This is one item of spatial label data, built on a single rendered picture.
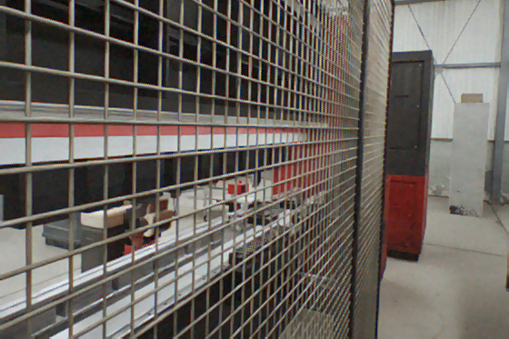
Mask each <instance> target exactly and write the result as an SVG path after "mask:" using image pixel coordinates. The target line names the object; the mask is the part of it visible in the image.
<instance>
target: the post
mask: <svg viewBox="0 0 509 339"><path fill-rule="evenodd" d="M363 13H364V15H363V20H362V22H363V23H364V24H362V32H363V33H362V39H361V42H362V43H361V52H362V53H361V58H360V61H361V62H362V63H360V71H361V73H360V76H359V81H361V82H359V90H360V92H359V95H358V100H360V101H358V109H359V111H358V115H357V119H359V120H357V128H358V130H357V133H356V138H358V139H356V147H357V148H356V152H355V156H357V157H356V158H355V166H356V168H355V171H354V175H356V176H355V177H354V184H355V186H354V208H353V220H354V221H353V226H352V230H353V229H354V230H353V232H352V239H353V240H352V244H351V248H352V247H353V249H352V250H351V253H350V258H351V256H352V258H351V266H352V267H351V283H350V284H352V285H351V287H350V293H351V295H350V301H351V303H350V301H349V303H350V305H349V311H350V313H349V319H350V321H349V323H348V328H350V329H349V331H348V336H349V339H354V310H355V292H356V274H357V256H358V237H359V218H360V201H361V183H362V164H363V146H364V110H365V91H366V73H367V55H368V36H369V17H370V0H364V4H363Z"/></svg>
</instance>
